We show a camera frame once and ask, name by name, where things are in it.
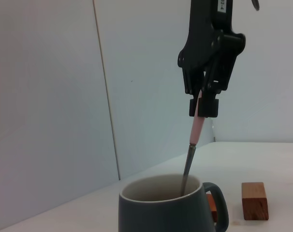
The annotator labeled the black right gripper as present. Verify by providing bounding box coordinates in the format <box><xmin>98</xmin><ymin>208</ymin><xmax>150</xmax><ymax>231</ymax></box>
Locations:
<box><xmin>177</xmin><ymin>0</ymin><xmax>246</xmax><ymax>119</ymax></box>

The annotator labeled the pink handled metal spoon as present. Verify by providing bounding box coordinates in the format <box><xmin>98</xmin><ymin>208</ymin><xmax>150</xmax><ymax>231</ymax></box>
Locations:
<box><xmin>180</xmin><ymin>89</ymin><xmax>205</xmax><ymax>197</ymax></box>

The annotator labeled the grey ceramic mug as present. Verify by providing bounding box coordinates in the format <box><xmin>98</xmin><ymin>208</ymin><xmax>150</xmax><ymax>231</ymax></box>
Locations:
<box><xmin>117</xmin><ymin>173</ymin><xmax>230</xmax><ymax>232</ymax></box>

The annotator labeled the brown wooden block left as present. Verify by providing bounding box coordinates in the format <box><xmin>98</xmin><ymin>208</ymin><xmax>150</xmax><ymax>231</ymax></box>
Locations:
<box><xmin>205</xmin><ymin>193</ymin><xmax>219</xmax><ymax>223</ymax></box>

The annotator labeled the notched wooden block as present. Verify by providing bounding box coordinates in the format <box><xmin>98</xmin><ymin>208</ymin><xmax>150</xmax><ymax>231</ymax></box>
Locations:
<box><xmin>241</xmin><ymin>182</ymin><xmax>269</xmax><ymax>221</ymax></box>

